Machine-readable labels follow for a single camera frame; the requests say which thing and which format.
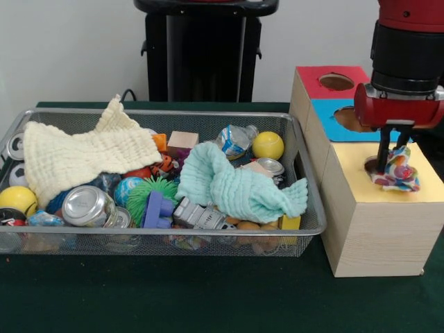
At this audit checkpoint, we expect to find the silver toy robot figure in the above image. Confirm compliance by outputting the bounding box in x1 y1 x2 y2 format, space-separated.
172 196 239 232

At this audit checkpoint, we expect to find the shallow clear mesh bin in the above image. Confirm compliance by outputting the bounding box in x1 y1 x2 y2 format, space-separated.
0 108 327 258

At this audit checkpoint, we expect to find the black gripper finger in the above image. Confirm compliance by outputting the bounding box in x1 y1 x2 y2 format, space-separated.
395 124 413 151
376 123 393 174

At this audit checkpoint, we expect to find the plain wooden cube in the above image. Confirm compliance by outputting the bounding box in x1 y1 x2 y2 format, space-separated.
166 130 200 157

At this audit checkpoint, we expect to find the silver metal can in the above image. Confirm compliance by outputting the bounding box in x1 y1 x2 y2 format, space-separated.
61 185 117 228

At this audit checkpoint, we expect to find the purple plastic toy block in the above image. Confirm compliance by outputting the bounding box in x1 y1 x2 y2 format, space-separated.
141 190 176 229

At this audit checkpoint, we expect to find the mint green muslin cloth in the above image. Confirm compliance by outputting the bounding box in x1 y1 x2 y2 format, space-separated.
175 140 309 224

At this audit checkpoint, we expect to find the yellow tennis ball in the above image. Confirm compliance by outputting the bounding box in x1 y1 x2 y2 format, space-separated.
252 131 284 161

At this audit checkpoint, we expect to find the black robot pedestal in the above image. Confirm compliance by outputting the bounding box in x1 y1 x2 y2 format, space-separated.
133 0 280 103

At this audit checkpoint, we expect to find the cream muslin cloth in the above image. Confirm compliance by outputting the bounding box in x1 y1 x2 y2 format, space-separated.
22 93 163 209

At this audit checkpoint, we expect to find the green spiky rubber ball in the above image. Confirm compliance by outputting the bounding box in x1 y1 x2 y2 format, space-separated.
125 175 180 228

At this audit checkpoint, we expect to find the yellow smiley ball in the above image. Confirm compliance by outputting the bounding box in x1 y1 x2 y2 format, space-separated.
0 185 38 218

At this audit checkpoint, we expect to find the blue globe ball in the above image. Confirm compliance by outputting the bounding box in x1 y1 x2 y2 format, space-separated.
113 176 145 207

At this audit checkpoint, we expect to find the colourful polka dot cloth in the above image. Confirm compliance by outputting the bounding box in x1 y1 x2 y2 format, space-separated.
369 144 421 193

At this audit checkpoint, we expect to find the wooden box with three holes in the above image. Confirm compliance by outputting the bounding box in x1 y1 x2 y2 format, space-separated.
289 65 444 278

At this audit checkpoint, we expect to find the dark green table cloth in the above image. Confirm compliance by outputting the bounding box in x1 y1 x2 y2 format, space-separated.
0 101 444 333

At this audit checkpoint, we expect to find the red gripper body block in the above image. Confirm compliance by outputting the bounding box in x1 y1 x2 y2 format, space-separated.
353 83 444 133

